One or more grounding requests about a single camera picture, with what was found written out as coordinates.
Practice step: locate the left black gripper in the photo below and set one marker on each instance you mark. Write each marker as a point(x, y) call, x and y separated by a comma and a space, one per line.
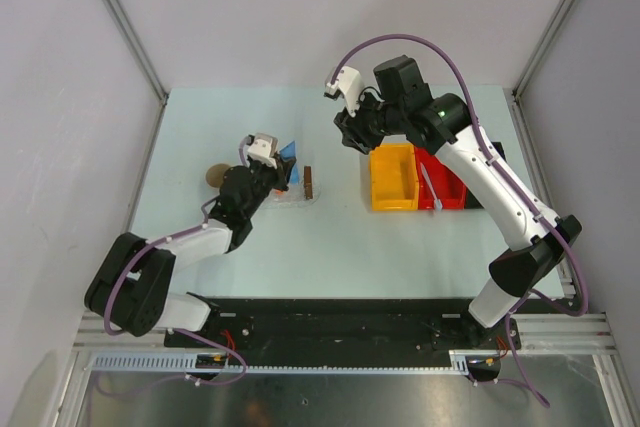
point(281, 174)

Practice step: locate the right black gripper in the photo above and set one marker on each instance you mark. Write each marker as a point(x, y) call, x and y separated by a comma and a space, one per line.
point(352, 128)

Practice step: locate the blue toothpaste tube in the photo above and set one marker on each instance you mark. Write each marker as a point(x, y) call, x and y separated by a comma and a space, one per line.
point(288, 152)

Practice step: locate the brown wooden block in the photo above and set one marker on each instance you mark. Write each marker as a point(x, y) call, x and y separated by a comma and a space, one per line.
point(308, 183)

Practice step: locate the clear plastic tray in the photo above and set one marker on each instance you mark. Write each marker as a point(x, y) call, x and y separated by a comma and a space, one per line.
point(293, 198)

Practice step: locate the white paper cup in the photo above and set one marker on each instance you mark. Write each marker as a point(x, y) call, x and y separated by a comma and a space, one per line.
point(214, 175)

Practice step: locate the grey toothbrush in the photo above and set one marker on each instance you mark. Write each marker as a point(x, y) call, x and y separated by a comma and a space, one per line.
point(438, 206)

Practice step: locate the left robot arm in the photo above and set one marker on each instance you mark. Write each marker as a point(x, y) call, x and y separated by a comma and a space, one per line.
point(130, 290)

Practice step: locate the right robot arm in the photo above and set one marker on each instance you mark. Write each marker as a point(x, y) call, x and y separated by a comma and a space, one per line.
point(536, 236)

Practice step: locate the yellow plastic bin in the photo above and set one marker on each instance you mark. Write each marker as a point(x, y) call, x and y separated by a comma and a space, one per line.
point(394, 184)

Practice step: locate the red plastic bin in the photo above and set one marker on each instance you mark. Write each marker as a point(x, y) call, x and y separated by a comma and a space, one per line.
point(449, 188)

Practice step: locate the black plastic bin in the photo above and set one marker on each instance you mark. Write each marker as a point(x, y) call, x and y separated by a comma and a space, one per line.
point(471, 201)

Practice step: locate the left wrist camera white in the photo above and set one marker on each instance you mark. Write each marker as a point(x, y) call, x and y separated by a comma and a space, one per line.
point(262, 148)

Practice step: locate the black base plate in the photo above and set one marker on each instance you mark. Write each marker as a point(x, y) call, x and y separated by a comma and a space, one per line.
point(349, 333)

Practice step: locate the left aluminium frame post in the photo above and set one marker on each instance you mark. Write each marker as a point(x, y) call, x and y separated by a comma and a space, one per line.
point(133, 42)

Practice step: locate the aluminium frame post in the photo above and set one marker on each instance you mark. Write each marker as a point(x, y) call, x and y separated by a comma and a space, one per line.
point(550, 34)
point(133, 42)

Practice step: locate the right aluminium frame post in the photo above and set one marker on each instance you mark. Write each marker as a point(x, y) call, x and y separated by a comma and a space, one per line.
point(550, 34)

